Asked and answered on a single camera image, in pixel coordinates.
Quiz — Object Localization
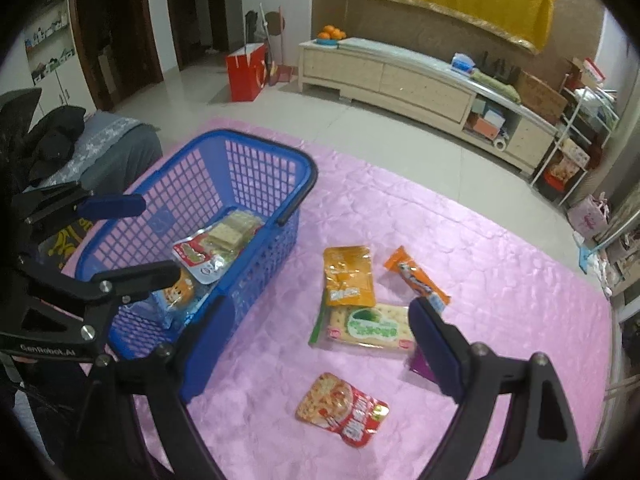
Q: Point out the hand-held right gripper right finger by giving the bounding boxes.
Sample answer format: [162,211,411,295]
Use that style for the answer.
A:
[408,297,587,480]

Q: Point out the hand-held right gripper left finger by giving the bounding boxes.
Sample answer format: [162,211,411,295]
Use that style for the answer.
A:
[65,295,237,480]

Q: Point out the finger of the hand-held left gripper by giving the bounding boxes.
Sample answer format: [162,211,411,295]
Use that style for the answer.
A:
[10,182,147,241]
[20,260,182,323]

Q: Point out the blue cake packet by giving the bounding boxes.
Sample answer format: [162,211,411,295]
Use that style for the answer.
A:
[151,272,197,332]

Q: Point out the red orange snack packet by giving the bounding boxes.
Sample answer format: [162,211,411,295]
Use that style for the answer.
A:
[172,232,216,268]

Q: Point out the small blue white packet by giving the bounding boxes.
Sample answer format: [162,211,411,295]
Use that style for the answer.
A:
[195,255,227,285]

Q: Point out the green cracker packet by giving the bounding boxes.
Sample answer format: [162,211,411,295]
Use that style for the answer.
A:
[308,304,417,357]

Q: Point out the orange snack bar packet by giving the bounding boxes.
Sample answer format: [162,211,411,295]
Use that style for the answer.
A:
[384,246,451,315]

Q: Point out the clear yellow cracker packet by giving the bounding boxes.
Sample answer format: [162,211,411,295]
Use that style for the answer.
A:
[202,210,264,257]

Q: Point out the red noodle snack packet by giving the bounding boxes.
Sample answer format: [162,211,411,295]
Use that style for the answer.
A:
[295,372,390,448]

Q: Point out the orange yellow snack packet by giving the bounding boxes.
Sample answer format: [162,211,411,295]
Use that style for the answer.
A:
[322,246,377,308]

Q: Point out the blue plastic basket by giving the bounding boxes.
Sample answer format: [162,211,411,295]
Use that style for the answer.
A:
[75,129,318,361]

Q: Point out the grey armchair with lace cover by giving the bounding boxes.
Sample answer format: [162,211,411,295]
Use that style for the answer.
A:
[30,110,163,271]

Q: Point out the black jacket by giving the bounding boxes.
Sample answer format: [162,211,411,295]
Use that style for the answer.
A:
[27,105,86,186]

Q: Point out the pink quilted table cover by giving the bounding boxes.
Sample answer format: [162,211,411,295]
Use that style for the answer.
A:
[60,117,616,480]

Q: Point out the white cupboard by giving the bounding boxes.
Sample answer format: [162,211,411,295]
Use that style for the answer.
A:
[50,60,96,111]

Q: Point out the blue mop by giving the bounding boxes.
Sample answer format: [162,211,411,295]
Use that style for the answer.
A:
[575,220,640,273]

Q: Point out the red paper bag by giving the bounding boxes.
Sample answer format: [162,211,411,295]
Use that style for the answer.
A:
[225,42,268,103]

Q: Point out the pink gift bag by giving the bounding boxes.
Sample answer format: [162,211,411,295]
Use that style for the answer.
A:
[567,192,612,243]

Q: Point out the green cushion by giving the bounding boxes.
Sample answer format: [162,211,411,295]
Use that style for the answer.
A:
[470,70,521,103]

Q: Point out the beige TV cabinet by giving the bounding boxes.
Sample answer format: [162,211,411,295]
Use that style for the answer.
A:
[298,37,560,176]

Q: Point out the plate of oranges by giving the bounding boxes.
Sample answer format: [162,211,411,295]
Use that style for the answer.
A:
[316,25,347,46]

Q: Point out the brown cardboard box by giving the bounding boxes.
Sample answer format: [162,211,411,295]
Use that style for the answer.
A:
[515,71,568,123]

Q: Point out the white metal shelf rack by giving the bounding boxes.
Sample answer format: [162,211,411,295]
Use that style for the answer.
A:
[530,75,621,208]

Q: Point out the black router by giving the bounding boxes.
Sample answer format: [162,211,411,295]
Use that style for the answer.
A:
[482,50,518,81]

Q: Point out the red white carton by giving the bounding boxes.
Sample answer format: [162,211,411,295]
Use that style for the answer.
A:
[567,57,606,91]

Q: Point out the dark wooden door frame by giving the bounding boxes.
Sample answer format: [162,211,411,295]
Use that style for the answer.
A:
[67,0,163,111]
[165,0,231,71]

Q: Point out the wall shelves with ornaments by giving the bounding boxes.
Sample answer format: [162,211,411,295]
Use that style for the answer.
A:
[22,0,76,86]

